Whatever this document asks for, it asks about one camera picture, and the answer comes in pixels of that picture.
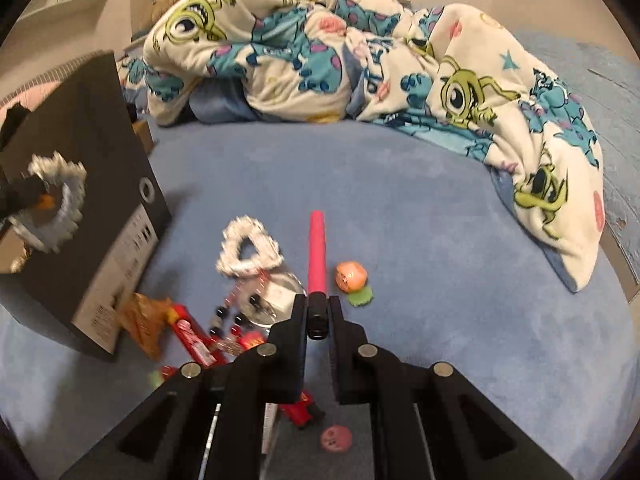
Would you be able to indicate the brown snack packet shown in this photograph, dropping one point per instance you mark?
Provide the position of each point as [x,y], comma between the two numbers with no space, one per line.
[147,325]

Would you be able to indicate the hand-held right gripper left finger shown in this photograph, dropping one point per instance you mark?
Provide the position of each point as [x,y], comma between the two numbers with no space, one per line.
[292,345]

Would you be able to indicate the brown cardboard box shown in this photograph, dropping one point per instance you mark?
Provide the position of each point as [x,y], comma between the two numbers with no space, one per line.
[144,137]

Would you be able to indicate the small red packet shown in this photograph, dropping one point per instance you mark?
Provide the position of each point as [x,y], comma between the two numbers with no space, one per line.
[251,341]

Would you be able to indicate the printed blanket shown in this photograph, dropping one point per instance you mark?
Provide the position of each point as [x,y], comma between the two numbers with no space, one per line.
[350,60]

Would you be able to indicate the orange ball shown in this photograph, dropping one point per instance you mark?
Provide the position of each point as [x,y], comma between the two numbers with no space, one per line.
[351,275]

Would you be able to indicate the pink pen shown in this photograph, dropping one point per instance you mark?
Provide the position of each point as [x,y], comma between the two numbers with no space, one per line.
[316,255]

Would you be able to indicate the white scrunchie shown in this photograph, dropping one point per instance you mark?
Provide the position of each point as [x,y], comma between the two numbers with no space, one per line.
[70,195]

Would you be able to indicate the small red toy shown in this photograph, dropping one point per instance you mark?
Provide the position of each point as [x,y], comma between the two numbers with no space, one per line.
[300,410]

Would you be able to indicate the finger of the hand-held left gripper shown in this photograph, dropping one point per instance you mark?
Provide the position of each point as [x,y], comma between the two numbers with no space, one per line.
[22,197]

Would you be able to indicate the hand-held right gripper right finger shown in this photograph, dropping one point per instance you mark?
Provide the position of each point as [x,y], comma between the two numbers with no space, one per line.
[345,355]

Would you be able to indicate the white card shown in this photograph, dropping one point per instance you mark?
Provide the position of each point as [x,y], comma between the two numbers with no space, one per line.
[270,430]

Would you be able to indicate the pink smiley eraser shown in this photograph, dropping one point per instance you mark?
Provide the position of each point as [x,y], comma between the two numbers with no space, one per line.
[336,438]

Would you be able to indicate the black storage box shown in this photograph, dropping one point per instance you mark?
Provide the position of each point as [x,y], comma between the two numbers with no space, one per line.
[90,160]

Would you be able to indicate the red candy bar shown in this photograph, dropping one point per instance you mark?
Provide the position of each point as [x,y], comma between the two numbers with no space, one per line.
[195,335]

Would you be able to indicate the pink cloth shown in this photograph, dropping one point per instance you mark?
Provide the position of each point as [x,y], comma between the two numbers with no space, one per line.
[12,97]

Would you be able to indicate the white heart garland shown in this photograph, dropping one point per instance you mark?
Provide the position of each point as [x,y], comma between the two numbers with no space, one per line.
[250,255]

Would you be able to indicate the small red green candy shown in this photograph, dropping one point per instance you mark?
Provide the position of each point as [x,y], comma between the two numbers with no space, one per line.
[164,375]

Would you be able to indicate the brown plush toy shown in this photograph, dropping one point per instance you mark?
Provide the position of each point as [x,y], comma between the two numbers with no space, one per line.
[167,2]

